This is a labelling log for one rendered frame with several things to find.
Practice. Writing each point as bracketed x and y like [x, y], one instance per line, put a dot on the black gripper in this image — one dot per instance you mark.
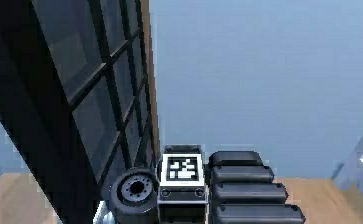
[135, 191]

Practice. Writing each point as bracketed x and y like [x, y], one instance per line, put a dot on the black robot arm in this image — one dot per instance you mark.
[242, 186]

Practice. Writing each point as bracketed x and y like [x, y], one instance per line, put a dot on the black glass-paned room door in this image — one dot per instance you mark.
[89, 100]

